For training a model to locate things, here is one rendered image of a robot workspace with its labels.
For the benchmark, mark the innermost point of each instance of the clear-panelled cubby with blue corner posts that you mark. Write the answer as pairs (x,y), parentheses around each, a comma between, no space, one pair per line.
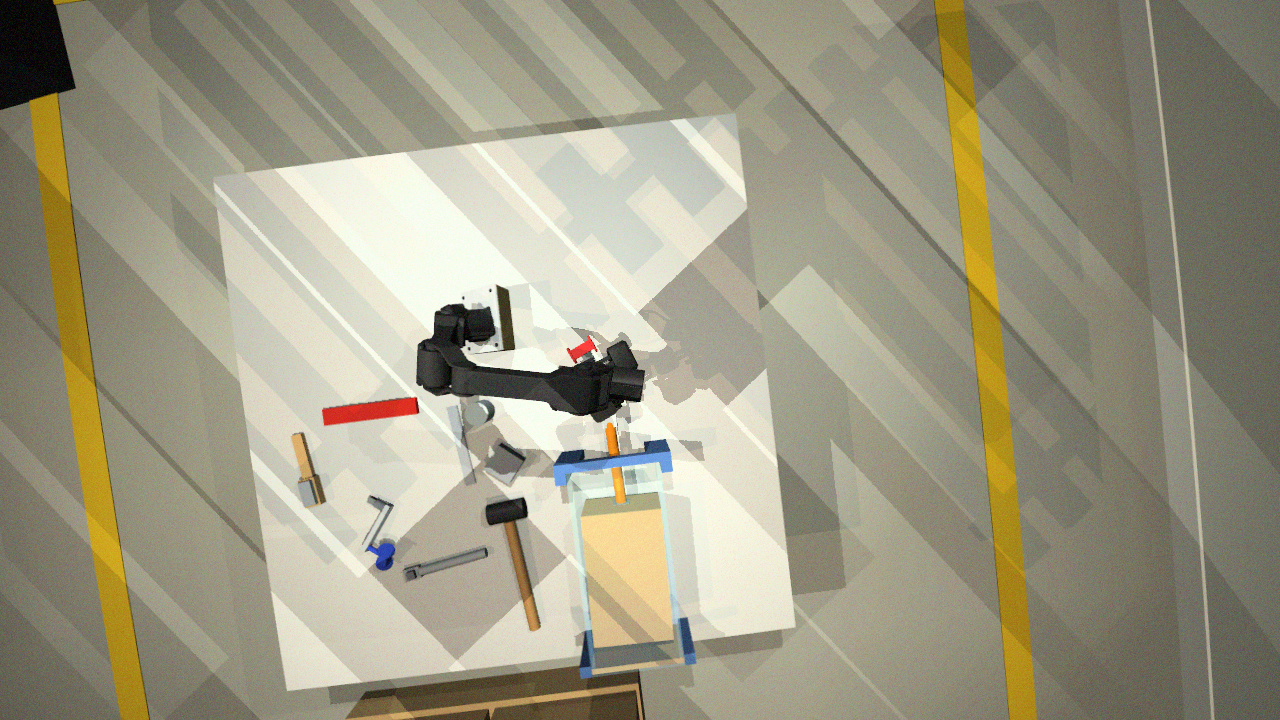
(625,569)

